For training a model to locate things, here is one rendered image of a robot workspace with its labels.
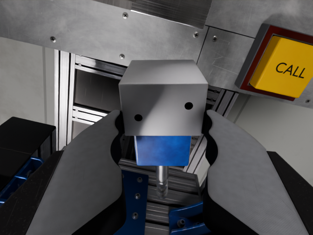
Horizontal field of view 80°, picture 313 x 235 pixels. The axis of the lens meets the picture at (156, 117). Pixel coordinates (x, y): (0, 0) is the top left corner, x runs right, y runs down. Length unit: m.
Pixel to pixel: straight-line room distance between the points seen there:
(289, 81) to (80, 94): 0.88
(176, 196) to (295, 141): 1.24
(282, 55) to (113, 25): 0.20
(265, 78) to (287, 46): 0.04
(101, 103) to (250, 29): 0.82
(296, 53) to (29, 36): 0.32
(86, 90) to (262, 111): 1.04
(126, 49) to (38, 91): 1.13
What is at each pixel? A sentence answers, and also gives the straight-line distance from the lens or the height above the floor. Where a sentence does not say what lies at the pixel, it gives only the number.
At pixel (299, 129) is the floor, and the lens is 1.56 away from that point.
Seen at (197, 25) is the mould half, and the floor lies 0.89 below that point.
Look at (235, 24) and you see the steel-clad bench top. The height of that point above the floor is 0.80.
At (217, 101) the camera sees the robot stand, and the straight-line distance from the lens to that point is 0.96.
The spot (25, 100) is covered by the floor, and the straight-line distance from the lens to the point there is 1.44.
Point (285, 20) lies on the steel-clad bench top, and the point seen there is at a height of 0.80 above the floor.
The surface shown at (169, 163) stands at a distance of 0.16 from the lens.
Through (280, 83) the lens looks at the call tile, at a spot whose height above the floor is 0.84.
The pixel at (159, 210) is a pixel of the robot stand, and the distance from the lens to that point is 0.45.
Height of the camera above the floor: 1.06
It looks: 60 degrees down
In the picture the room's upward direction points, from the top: 178 degrees counter-clockwise
